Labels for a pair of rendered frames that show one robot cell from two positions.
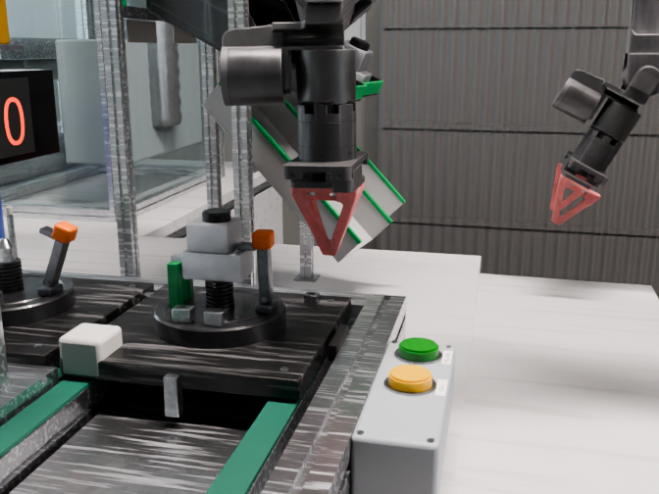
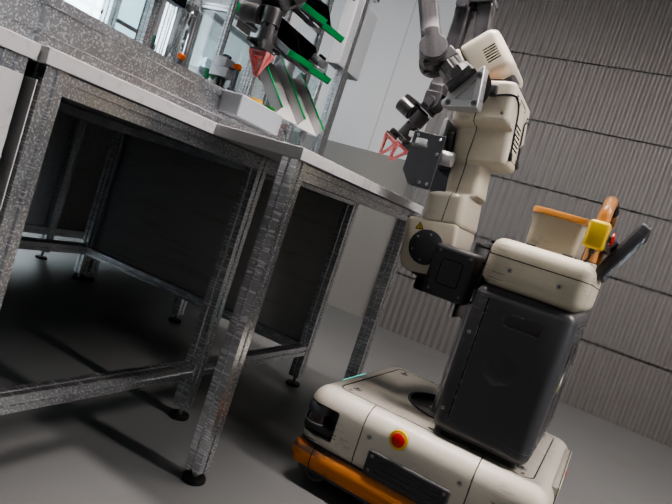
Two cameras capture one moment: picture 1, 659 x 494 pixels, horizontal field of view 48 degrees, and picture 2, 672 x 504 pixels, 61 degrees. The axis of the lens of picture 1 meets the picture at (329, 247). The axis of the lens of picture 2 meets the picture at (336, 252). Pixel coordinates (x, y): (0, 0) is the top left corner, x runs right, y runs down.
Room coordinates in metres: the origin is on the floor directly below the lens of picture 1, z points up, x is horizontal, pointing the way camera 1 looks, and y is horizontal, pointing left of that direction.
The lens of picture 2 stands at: (-0.90, -0.75, 0.74)
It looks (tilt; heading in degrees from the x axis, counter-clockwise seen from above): 4 degrees down; 12
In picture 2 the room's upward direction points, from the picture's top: 18 degrees clockwise
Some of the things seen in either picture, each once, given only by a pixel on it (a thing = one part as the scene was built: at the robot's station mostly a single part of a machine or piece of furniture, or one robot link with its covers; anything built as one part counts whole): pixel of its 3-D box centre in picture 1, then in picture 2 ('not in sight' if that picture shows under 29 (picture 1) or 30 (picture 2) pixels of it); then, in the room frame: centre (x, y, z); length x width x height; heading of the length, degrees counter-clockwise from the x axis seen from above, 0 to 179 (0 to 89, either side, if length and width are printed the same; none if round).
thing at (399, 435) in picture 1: (409, 413); (251, 113); (0.63, -0.07, 0.93); 0.21 x 0.07 x 0.06; 167
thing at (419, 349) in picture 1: (418, 353); not in sight; (0.70, -0.09, 0.96); 0.04 x 0.04 x 0.02
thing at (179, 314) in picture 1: (183, 314); not in sight; (0.71, 0.15, 1.00); 0.02 x 0.01 x 0.02; 77
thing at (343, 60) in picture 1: (320, 74); (270, 17); (0.74, 0.01, 1.23); 0.07 x 0.06 x 0.07; 88
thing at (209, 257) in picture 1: (208, 242); (221, 66); (0.76, 0.13, 1.06); 0.08 x 0.04 x 0.07; 77
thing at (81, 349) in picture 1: (91, 350); not in sight; (0.69, 0.23, 0.97); 0.05 x 0.05 x 0.04; 77
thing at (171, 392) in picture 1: (173, 395); not in sight; (0.64, 0.15, 0.95); 0.01 x 0.01 x 0.04; 77
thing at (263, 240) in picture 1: (257, 266); (232, 76); (0.75, 0.08, 1.04); 0.04 x 0.02 x 0.08; 77
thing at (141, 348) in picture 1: (221, 331); not in sight; (0.76, 0.12, 0.96); 0.24 x 0.24 x 0.02; 77
